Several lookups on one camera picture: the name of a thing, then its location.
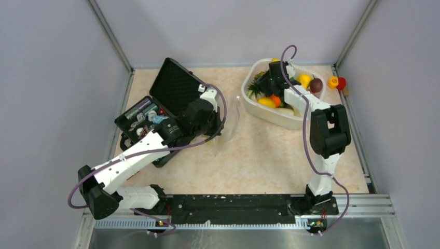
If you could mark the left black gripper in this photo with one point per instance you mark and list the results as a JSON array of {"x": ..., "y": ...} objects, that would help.
[{"x": 216, "y": 116}]

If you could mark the clear pink-dotted zip bag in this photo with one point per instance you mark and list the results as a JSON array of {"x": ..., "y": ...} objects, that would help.
[{"x": 234, "y": 113}]

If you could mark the toy pineapple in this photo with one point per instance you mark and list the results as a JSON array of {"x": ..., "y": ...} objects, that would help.
[{"x": 259, "y": 86}]

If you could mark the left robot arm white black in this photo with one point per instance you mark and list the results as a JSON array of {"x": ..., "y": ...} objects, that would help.
[{"x": 100, "y": 185}]

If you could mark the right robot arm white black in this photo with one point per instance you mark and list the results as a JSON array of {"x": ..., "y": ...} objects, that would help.
[{"x": 325, "y": 128}]

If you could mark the black poker chip case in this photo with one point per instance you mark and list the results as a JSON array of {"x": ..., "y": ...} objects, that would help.
[{"x": 173, "y": 107}]

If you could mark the yellow toy lemon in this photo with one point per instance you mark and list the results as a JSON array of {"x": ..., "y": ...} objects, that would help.
[{"x": 266, "y": 102}]

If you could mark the white oval plastic basket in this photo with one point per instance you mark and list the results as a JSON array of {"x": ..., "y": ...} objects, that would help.
[{"x": 269, "y": 97}]

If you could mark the orange toy carrot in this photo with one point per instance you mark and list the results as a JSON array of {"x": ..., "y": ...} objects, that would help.
[{"x": 277, "y": 101}]

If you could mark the yellow toy bell pepper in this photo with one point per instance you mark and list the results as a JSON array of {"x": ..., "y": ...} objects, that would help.
[{"x": 304, "y": 80}]

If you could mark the dark purple toy fruit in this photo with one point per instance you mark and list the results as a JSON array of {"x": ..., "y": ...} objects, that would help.
[{"x": 316, "y": 85}]

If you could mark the orange toy piece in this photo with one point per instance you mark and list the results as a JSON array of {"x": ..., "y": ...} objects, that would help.
[{"x": 333, "y": 82}]

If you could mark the red toy piece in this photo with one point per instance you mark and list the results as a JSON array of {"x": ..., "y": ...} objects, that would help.
[{"x": 341, "y": 83}]

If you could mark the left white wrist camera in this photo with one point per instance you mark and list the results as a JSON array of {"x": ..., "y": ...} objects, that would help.
[{"x": 208, "y": 92}]

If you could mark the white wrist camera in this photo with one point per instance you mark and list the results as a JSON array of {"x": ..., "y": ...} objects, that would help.
[
  {"x": 290, "y": 70},
  {"x": 208, "y": 92}
]

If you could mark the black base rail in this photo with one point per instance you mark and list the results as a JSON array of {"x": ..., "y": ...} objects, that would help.
[{"x": 239, "y": 209}]

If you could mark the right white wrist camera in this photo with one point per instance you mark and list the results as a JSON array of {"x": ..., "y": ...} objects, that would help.
[{"x": 290, "y": 70}]

